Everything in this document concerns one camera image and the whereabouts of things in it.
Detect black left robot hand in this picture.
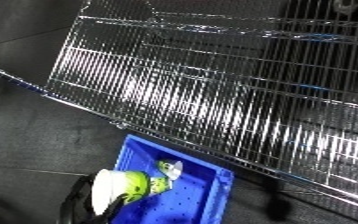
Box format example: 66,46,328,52
58,174,130,224

